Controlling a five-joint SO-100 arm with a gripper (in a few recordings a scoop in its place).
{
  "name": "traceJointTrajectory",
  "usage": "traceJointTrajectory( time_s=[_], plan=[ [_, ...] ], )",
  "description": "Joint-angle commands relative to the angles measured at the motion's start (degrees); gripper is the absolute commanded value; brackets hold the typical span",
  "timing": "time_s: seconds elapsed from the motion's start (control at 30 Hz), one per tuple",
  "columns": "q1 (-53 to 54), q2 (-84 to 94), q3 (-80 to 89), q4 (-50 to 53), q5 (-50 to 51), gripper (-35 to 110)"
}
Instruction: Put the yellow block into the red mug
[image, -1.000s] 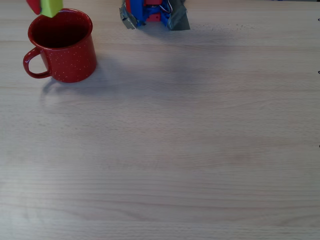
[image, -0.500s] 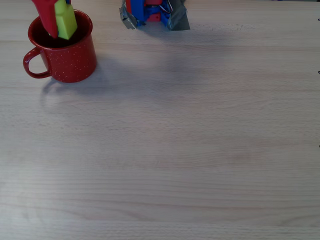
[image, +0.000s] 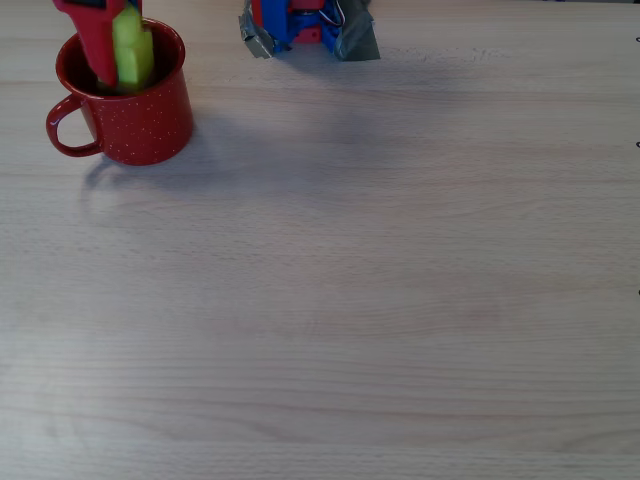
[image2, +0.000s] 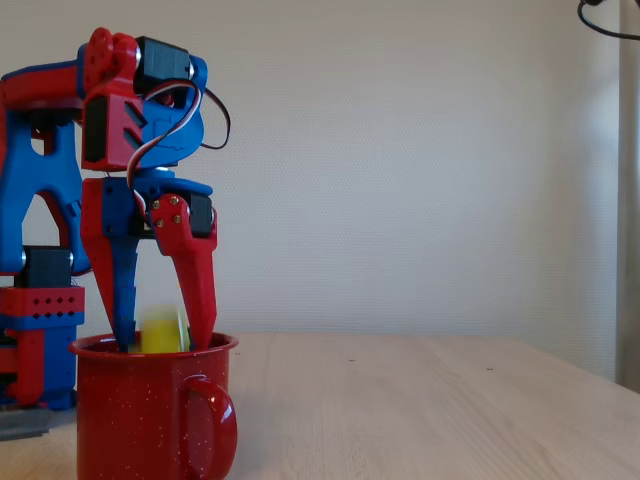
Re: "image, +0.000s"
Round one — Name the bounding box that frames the red speckled enamel mug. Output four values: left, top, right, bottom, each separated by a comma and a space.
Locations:
45, 18, 195, 167

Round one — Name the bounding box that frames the yellow-green toy building block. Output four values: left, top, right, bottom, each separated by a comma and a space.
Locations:
96, 3, 156, 97

